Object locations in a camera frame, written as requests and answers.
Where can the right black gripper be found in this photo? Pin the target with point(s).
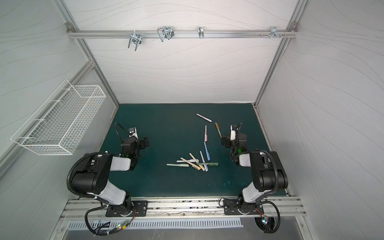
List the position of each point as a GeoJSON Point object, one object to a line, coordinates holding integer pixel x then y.
{"type": "Point", "coordinates": [226, 141]}

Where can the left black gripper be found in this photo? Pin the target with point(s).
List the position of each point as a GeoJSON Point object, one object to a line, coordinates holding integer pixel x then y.
{"type": "Point", "coordinates": [142, 142]}

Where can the brown pen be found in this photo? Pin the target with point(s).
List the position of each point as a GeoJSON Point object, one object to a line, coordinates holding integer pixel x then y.
{"type": "Point", "coordinates": [218, 129]}

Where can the pale pink white pen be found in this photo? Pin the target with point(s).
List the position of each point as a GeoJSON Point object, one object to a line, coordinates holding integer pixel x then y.
{"type": "Point", "coordinates": [205, 118]}

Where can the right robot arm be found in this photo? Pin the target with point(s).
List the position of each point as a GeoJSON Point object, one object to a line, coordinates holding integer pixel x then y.
{"type": "Point", "coordinates": [268, 174]}

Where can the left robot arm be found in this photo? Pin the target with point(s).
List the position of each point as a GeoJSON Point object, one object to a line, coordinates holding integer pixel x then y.
{"type": "Point", "coordinates": [89, 176]}

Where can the blue pen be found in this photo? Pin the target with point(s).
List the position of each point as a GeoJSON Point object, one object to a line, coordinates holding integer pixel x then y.
{"type": "Point", "coordinates": [207, 152]}

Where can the lavender white pen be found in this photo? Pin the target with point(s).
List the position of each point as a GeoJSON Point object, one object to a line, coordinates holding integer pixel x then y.
{"type": "Point", "coordinates": [204, 162]}

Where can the yellow beige pen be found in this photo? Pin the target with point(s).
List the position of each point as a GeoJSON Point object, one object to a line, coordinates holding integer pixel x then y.
{"type": "Point", "coordinates": [193, 165]}

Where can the light green pen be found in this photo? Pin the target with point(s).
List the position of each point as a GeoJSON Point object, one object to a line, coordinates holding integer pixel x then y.
{"type": "Point", "coordinates": [178, 165]}

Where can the green table mat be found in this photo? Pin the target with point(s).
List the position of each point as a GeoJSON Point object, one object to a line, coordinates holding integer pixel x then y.
{"type": "Point", "coordinates": [174, 131]}

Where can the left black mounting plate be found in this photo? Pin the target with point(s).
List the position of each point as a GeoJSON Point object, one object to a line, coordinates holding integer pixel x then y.
{"type": "Point", "coordinates": [139, 208]}

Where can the black mounting plate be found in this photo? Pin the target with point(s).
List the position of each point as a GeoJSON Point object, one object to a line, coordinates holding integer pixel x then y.
{"type": "Point", "coordinates": [139, 208]}
{"type": "Point", "coordinates": [234, 207]}

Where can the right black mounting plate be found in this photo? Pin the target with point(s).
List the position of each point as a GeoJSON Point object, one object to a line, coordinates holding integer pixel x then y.
{"type": "Point", "coordinates": [234, 207]}

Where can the metal U-bolt clamp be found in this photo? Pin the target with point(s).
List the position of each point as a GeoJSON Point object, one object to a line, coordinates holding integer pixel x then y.
{"type": "Point", "coordinates": [135, 40]}

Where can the metal U-bolt hook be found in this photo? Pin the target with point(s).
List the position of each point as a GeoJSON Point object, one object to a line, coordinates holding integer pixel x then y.
{"type": "Point", "coordinates": [165, 33]}

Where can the aluminium crossbar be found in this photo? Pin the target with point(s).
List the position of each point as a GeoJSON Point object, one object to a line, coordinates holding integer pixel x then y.
{"type": "Point", "coordinates": [179, 34]}

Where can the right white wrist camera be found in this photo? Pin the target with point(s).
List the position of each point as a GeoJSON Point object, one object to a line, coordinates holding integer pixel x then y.
{"type": "Point", "coordinates": [233, 133]}

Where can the white wire basket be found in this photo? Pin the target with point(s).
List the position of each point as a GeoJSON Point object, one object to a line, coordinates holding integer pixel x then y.
{"type": "Point", "coordinates": [59, 124]}

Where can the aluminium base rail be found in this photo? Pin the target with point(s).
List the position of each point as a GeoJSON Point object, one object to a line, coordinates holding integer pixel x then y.
{"type": "Point", "coordinates": [206, 207]}

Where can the white slotted cable duct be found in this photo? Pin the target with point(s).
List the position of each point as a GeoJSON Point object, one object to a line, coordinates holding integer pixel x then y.
{"type": "Point", "coordinates": [149, 224]}

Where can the metal hook bracket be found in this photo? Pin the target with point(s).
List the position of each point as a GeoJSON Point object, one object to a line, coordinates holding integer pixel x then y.
{"type": "Point", "coordinates": [273, 34]}

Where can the small metal bracket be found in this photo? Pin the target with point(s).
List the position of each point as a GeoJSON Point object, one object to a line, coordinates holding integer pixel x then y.
{"type": "Point", "coordinates": [201, 32]}

